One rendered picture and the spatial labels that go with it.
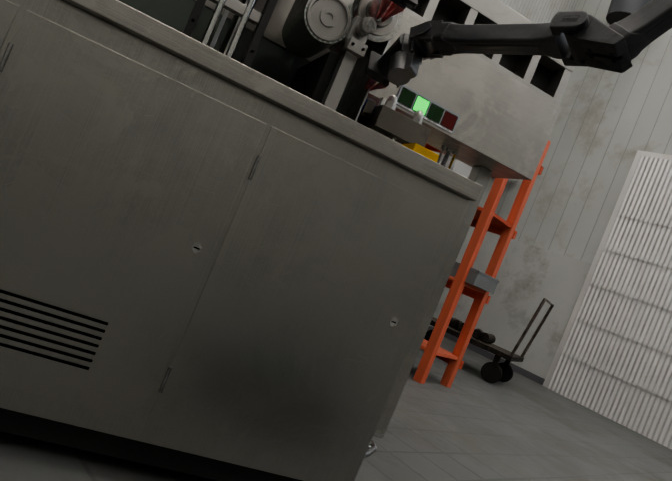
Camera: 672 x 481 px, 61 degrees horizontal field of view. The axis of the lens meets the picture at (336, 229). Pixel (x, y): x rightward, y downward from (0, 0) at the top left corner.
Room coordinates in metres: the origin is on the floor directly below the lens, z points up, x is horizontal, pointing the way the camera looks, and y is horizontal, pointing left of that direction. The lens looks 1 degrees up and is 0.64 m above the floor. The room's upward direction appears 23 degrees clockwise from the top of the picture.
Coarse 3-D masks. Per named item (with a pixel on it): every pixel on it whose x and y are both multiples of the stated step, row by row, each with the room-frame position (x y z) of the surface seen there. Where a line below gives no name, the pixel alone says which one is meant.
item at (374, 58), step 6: (372, 54) 1.48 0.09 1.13; (378, 54) 1.49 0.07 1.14; (384, 54) 1.45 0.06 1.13; (372, 60) 1.47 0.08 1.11; (378, 60) 1.47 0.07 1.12; (384, 60) 1.44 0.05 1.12; (366, 66) 1.47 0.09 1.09; (372, 66) 1.46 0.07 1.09; (378, 66) 1.47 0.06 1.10; (384, 66) 1.45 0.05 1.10; (378, 72) 1.46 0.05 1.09; (384, 72) 1.46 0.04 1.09; (384, 78) 1.47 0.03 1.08
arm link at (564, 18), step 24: (432, 24) 1.35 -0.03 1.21; (456, 24) 1.31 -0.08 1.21; (480, 24) 1.27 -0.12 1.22; (504, 24) 1.22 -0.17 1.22; (528, 24) 1.18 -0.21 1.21; (552, 24) 1.10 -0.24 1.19; (576, 24) 1.06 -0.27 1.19; (432, 48) 1.37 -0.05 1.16; (456, 48) 1.31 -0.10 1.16; (480, 48) 1.26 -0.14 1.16; (504, 48) 1.21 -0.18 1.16; (528, 48) 1.17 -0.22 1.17; (552, 48) 1.13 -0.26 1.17
